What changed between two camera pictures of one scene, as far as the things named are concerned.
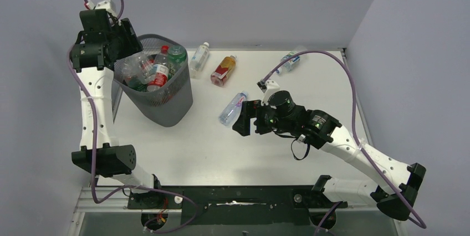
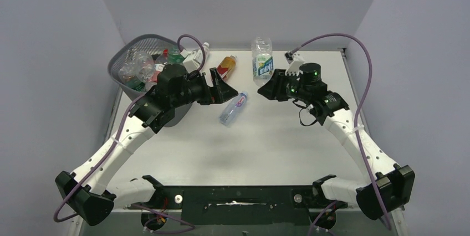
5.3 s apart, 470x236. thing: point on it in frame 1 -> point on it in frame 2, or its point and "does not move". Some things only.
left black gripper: [132, 45] -> [220, 92]
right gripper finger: [249, 110] -> [272, 88]
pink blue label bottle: [231, 112] does not move
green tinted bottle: [176, 56] does not move
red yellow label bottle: [219, 75] does not move
